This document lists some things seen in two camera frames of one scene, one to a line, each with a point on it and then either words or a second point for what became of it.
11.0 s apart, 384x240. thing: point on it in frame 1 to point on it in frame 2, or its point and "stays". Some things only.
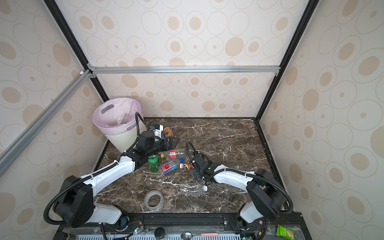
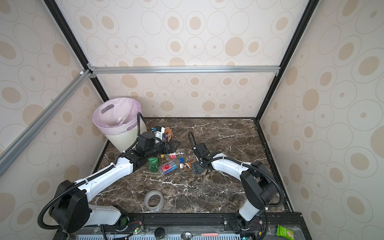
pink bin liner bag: x=117 y=115 stays
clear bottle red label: x=173 y=155 stays
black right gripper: x=195 y=175 to x=195 y=166
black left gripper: x=166 y=147 stays
